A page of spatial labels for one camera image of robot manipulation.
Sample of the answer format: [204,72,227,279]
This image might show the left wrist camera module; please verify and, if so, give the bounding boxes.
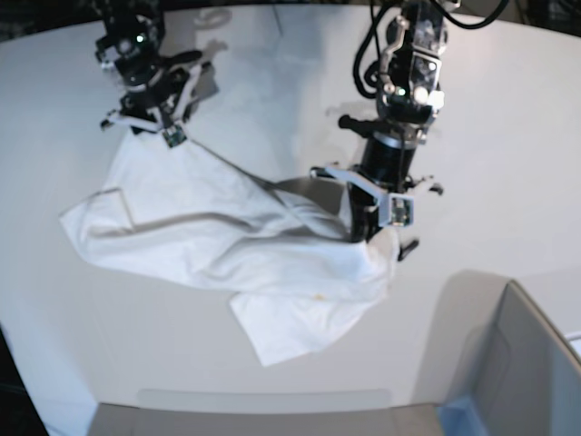
[389,197,414,227]

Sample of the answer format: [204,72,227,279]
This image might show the blue cloth in box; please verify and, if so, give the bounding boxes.
[437,395,489,436]

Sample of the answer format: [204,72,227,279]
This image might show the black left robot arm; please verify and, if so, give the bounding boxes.
[310,1,458,241]

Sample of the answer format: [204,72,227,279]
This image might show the black looped cable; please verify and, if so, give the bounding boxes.
[433,0,512,31]

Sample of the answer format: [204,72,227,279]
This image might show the white t-shirt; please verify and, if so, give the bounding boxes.
[60,134,399,367]

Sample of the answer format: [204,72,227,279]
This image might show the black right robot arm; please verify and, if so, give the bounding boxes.
[95,1,419,243]

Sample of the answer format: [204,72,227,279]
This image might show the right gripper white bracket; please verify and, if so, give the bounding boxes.
[100,61,213,140]

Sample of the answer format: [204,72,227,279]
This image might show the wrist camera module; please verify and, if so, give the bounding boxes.
[389,197,414,227]
[162,125,187,148]

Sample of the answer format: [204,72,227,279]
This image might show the grey open storage box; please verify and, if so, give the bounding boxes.
[89,272,580,435]

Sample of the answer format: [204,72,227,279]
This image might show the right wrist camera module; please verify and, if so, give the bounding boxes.
[162,125,187,148]

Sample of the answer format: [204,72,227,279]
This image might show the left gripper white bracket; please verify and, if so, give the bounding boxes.
[310,164,444,227]

